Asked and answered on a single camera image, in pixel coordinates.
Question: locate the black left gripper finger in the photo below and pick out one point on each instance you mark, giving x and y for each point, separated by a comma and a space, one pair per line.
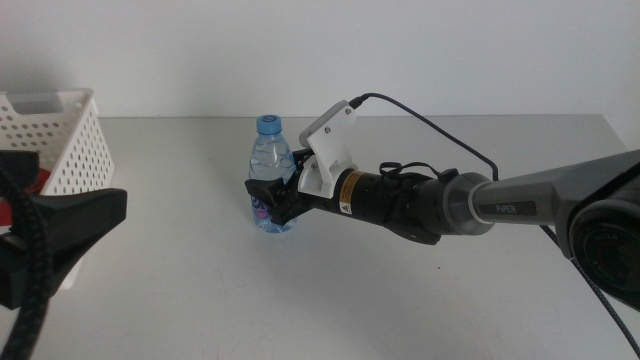
22, 165
80, 220

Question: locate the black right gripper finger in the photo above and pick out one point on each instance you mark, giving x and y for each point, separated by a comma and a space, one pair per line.
301, 160
260, 190

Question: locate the red cola can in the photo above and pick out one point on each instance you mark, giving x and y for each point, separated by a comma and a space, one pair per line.
44, 177

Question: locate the clear water bottle blue label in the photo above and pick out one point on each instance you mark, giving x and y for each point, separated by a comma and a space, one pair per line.
270, 155

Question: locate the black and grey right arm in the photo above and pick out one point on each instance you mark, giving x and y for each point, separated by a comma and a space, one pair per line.
505, 207

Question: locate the white perforated plastic basket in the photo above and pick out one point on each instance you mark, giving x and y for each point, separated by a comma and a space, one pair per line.
75, 145

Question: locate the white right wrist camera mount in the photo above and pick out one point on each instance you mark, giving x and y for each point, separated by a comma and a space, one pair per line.
330, 150

